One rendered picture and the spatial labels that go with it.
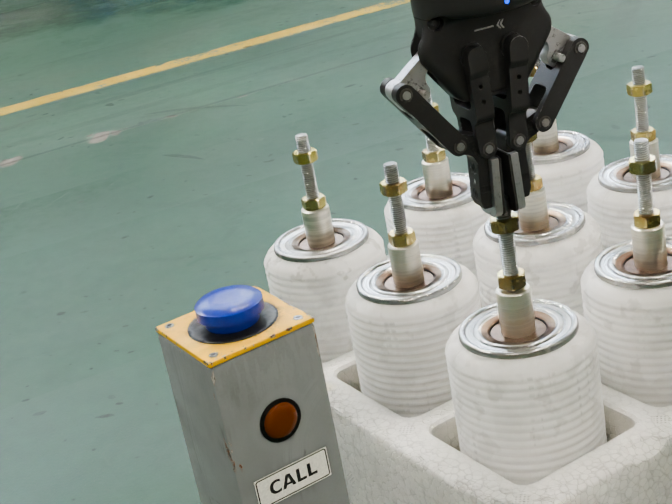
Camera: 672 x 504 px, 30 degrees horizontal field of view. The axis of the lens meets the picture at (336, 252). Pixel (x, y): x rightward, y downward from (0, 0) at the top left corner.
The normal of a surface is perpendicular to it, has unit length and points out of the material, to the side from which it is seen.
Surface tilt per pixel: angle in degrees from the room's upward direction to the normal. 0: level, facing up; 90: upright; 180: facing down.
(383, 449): 90
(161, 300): 0
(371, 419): 0
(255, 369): 90
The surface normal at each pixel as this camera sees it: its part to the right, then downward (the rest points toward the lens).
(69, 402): -0.17, -0.91
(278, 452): 0.54, 0.24
